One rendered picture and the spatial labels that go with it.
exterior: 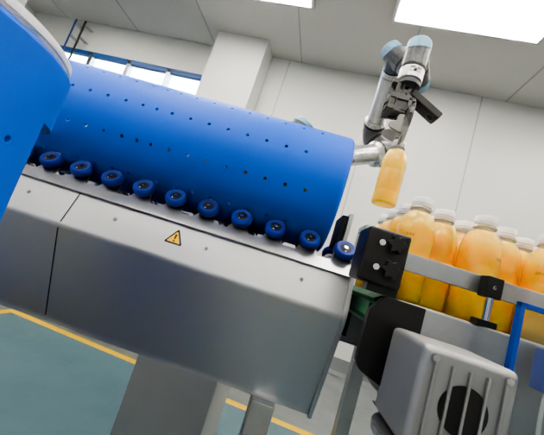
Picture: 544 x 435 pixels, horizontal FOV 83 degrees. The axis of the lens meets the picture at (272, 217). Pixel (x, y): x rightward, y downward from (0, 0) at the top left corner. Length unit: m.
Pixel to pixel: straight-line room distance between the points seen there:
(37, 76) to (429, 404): 0.53
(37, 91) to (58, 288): 0.50
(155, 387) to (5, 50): 1.06
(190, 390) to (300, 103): 3.49
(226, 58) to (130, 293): 3.74
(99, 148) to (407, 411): 0.72
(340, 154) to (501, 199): 3.52
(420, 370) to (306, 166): 0.40
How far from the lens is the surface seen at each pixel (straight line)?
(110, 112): 0.77
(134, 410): 1.29
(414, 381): 0.44
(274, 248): 0.63
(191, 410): 1.21
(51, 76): 0.40
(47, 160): 0.84
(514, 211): 4.14
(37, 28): 0.39
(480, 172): 4.10
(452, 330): 0.59
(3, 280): 0.89
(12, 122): 0.37
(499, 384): 0.48
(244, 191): 0.65
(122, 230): 0.70
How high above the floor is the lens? 0.90
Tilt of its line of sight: 8 degrees up
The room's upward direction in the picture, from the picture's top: 18 degrees clockwise
